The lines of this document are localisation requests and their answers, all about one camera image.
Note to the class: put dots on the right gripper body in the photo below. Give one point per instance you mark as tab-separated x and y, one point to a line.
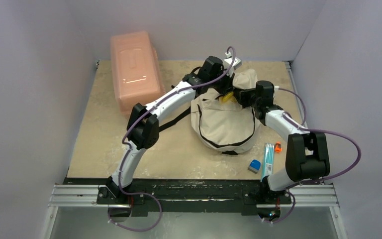
240	97

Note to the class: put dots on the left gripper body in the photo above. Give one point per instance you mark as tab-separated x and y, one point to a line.
221	85

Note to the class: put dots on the banana eraser blister pack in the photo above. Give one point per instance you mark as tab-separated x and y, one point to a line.
228	97

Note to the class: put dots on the cream canvas backpack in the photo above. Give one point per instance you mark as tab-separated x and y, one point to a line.
225	127

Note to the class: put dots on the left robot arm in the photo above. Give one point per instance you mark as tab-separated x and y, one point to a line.
143	127

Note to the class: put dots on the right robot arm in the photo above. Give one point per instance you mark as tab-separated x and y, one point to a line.
307	154

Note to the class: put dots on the blue pencil pack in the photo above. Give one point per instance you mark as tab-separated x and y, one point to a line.
268	160

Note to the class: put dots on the orange pencil sharpener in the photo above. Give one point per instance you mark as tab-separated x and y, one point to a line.
278	147

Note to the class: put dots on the blue grey eraser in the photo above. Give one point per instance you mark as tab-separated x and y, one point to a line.
254	166

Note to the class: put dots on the pink plastic storage box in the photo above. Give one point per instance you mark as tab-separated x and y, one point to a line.
135	70

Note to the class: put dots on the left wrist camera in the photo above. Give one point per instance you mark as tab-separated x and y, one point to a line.
231	64

